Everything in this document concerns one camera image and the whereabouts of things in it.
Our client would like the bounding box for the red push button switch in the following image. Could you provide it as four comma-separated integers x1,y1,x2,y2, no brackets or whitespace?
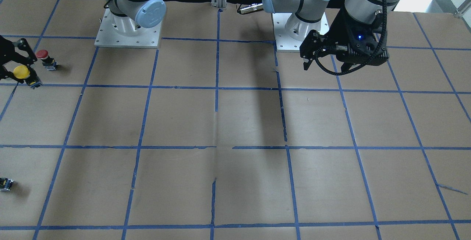
35,49,57,71

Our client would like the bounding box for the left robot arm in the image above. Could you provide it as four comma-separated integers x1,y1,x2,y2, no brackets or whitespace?
261,0,400,76

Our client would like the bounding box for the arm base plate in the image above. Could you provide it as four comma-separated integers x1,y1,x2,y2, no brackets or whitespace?
272,13,329,53
94,8,163,49

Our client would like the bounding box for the yellow push button switch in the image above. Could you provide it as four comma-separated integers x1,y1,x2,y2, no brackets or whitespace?
13,65,43,89

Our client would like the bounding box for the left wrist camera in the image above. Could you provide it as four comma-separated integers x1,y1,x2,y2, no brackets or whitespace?
349,27,378,51

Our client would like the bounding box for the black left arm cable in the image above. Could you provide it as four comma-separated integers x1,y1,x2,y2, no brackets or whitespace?
314,0,388,75

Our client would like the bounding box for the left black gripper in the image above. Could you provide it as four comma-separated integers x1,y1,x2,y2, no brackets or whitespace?
300,8,389,74

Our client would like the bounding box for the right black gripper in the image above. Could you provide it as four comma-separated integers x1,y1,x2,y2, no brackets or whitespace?
0,36,38,82

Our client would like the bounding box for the silver cable connector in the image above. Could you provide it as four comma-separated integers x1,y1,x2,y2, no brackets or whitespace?
237,3,264,15

